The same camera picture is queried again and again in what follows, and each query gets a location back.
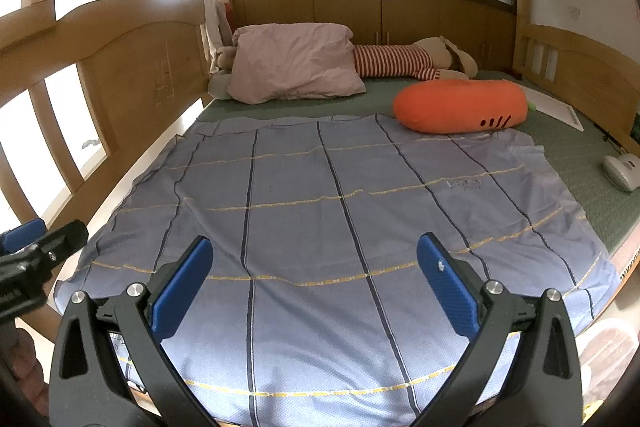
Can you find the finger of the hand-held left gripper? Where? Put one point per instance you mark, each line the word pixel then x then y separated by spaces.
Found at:
pixel 65 239
pixel 22 234

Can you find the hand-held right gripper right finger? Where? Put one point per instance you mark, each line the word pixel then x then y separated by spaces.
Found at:
pixel 447 287

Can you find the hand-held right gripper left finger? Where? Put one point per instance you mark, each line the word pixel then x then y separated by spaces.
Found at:
pixel 182 287

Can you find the pale pink waste bin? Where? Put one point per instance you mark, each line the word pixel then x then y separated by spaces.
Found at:
pixel 607 347

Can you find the person's left hand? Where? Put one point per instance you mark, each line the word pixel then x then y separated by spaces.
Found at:
pixel 27 372

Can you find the blue checked blanket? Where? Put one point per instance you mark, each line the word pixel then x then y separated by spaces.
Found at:
pixel 300 207

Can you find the orange carrot plush pillow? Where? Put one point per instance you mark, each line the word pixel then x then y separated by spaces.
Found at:
pixel 450 107

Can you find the white flat board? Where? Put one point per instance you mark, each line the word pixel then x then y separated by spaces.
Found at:
pixel 555 109

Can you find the white handheld appliance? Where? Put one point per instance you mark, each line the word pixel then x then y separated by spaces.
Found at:
pixel 622 172

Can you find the striped plush toy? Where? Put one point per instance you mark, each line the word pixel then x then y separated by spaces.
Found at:
pixel 390 61

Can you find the pink pillow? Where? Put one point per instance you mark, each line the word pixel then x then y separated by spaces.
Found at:
pixel 295 62

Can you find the hanging pale cloth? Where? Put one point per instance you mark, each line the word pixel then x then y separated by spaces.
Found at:
pixel 216 22

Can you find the wooden bunk bed frame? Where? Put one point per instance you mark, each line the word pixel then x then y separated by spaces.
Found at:
pixel 140 57

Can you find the white wall socket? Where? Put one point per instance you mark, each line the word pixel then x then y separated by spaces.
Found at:
pixel 575 12

